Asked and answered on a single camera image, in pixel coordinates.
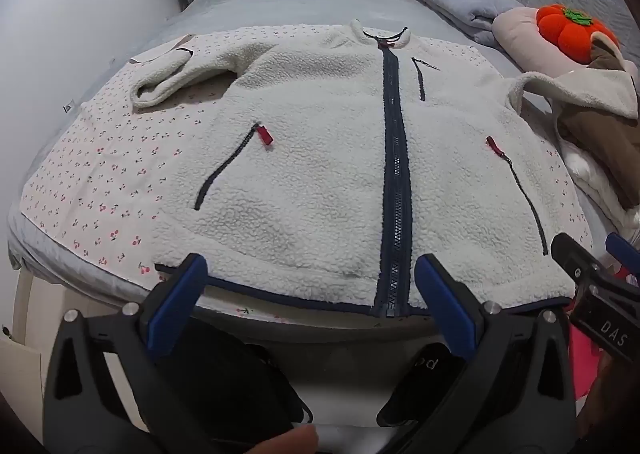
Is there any grey bed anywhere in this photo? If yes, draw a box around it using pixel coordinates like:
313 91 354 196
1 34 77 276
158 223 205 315
7 0 640 317

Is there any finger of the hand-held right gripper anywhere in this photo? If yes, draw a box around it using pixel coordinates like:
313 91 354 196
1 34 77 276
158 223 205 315
550 232 605 291
604 231 640 280

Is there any pink red item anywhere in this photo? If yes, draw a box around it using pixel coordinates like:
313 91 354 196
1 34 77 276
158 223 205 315
569 321 603 402

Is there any person's left hand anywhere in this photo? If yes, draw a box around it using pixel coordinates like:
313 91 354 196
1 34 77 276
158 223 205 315
247 425 320 454

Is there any cherry print blanket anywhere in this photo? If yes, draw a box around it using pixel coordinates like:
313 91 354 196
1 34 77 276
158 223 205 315
20 23 596 321

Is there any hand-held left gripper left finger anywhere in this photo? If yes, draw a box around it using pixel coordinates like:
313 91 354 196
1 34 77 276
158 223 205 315
42 253 223 454

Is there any white fleece zip jacket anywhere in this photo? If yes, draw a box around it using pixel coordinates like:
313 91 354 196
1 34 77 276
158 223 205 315
131 18 638 321

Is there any orange pumpkin plush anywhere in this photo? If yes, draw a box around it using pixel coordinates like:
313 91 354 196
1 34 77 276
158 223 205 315
536 5 622 66

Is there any black slipper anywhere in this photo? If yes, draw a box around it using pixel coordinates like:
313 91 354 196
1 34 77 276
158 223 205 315
160 326 313 437
376 341 477 429

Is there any folded grey blanket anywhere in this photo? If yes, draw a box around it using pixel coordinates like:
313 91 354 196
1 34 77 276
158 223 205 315
407 0 517 48

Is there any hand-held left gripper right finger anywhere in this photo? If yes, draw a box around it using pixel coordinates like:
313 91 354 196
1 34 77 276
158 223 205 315
400 254 581 454

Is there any white cloth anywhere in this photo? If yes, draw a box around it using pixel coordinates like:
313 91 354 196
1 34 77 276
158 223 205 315
559 134 640 236

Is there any brown fleece-lined garment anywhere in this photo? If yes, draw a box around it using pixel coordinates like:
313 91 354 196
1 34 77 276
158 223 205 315
554 29 640 211

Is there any pink pillow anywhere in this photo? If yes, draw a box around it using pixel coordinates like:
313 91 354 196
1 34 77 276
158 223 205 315
492 6 592 76

